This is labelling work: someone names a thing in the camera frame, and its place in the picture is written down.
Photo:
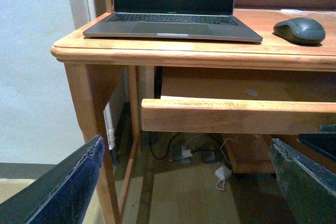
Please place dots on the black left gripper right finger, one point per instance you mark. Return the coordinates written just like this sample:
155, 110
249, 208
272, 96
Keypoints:
308, 187

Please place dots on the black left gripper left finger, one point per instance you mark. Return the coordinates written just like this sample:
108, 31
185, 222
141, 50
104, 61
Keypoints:
63, 194

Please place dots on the wooden sliding keyboard tray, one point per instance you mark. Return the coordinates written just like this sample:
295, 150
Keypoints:
241, 101

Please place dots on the dark grey computer mouse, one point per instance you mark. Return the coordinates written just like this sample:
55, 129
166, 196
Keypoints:
300, 31

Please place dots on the white power adapter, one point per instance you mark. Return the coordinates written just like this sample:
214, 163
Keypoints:
222, 173

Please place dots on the wooden desk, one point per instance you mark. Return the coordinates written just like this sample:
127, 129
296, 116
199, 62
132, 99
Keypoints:
95, 66

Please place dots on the grey open laptop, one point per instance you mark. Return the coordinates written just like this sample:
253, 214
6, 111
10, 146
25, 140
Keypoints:
182, 19

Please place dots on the white wall pipe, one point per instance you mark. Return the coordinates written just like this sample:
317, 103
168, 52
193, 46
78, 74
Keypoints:
109, 127

